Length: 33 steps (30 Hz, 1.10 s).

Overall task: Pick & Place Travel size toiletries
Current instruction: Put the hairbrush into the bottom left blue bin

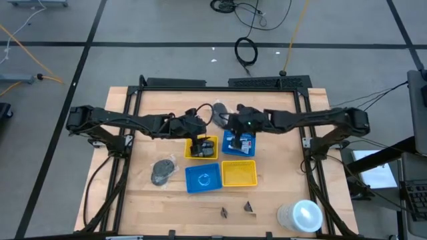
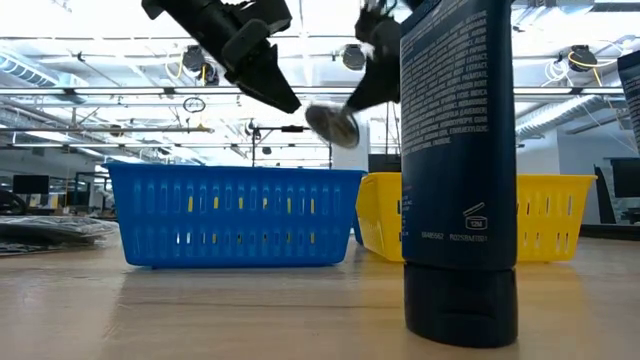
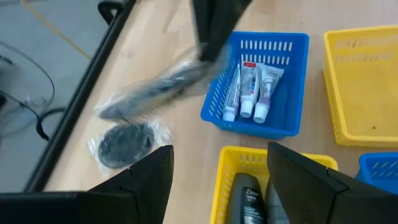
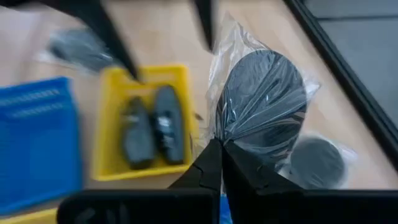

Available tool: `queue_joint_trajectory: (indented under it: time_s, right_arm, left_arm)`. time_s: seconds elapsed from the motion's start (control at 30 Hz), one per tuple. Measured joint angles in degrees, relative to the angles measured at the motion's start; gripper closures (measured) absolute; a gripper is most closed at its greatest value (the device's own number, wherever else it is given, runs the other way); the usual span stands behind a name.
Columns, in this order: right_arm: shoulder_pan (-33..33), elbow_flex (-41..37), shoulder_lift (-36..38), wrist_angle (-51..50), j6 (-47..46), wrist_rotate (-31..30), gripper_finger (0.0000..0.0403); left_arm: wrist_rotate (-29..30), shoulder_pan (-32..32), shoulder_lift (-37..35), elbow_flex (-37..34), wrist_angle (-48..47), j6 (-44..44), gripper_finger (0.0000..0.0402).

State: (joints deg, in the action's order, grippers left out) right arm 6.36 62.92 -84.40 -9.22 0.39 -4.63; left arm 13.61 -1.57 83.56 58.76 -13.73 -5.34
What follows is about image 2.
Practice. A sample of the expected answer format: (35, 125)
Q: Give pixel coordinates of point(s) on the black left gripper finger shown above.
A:
(272, 82)

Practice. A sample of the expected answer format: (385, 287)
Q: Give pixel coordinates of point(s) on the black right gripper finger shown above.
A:
(382, 75)

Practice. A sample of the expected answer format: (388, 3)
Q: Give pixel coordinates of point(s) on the grey roll-on deodorant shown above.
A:
(332, 126)

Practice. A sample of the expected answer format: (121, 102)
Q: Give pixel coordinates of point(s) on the clear bag of black items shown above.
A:
(50, 230)

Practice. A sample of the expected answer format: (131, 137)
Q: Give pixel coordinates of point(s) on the white pillar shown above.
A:
(360, 157)

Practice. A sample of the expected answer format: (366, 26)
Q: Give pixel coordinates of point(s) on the dark blue shave butter tube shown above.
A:
(460, 150)
(632, 100)

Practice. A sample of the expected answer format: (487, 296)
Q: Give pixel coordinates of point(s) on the blue slotted plastic basket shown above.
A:
(150, 250)

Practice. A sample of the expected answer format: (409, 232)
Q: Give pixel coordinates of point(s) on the black desk monitor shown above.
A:
(627, 177)
(30, 185)

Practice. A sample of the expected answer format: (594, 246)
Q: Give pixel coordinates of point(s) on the black office chair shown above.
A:
(604, 195)

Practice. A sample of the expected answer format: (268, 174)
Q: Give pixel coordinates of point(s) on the long ceiling rail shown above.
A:
(125, 91)

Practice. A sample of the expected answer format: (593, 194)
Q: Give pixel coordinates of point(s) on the silver ventilation duct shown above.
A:
(560, 117)
(30, 70)

